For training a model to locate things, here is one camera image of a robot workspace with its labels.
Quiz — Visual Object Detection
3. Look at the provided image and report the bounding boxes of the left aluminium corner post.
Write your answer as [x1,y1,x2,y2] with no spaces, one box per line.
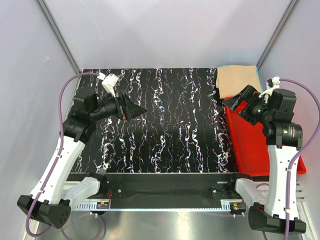
[35,0,82,74]

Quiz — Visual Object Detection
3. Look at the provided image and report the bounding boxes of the right aluminium corner post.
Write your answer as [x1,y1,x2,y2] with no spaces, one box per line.
[256,0,300,71]

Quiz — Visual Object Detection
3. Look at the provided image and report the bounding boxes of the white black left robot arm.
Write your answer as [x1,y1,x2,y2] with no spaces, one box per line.
[17,73,147,229]

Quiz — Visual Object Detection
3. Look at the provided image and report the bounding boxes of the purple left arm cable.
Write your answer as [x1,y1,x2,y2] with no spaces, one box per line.
[24,72,108,239]

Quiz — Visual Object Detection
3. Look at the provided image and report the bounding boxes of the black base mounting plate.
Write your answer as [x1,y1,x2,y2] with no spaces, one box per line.
[88,173,243,212]

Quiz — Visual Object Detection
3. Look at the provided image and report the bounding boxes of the folded light blue t shirt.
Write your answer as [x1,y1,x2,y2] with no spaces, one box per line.
[256,66,264,93]

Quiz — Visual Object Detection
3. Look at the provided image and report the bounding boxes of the aluminium corner post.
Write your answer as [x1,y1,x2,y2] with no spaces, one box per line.
[256,0,300,71]
[35,0,82,74]

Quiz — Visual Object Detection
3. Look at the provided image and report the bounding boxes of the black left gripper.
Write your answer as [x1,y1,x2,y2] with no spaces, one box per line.
[90,88,148,122]

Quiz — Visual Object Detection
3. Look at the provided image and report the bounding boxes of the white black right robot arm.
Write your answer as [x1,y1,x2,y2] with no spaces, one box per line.
[222,76,307,235]

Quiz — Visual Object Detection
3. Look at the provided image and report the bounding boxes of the beige t shirt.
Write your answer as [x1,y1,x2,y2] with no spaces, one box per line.
[216,65,262,99]

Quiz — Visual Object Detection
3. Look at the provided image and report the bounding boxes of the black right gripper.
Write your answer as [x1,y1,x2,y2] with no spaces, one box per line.
[222,84,274,126]

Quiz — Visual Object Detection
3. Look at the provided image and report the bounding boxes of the white slotted cable duct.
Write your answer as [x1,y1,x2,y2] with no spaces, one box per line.
[73,201,110,212]

